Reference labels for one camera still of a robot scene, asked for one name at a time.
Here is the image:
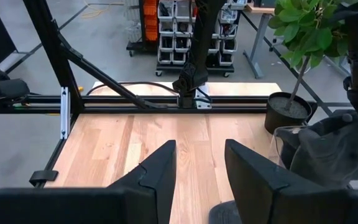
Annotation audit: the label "yellow cable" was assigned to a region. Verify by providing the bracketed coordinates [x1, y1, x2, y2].
[81, 1, 126, 19]

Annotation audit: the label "black base cable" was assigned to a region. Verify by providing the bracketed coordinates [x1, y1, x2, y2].
[85, 81, 180, 96]

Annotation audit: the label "green potted plant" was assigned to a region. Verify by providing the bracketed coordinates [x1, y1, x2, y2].
[263, 0, 358, 134]

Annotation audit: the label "clear plastic bin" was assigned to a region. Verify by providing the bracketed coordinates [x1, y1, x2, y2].
[267, 125, 358, 190]

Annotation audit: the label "orange bin rack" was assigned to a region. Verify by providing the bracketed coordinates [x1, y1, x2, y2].
[126, 0, 158, 57]

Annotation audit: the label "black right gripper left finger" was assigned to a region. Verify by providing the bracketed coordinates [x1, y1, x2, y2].
[0, 139, 178, 224]

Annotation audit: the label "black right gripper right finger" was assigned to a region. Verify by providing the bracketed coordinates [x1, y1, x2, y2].
[224, 138, 358, 224]

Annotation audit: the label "white bin rack cart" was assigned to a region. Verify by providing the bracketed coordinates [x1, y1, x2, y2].
[155, 0, 249, 78]

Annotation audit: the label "dark grey cap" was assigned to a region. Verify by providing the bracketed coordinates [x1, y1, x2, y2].
[208, 200, 237, 224]
[278, 111, 358, 189]

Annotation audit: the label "grey denim shorts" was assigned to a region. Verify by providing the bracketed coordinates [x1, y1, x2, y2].
[0, 0, 318, 188]

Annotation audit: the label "black padded equipment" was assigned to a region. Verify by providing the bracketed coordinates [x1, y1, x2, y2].
[0, 57, 31, 121]

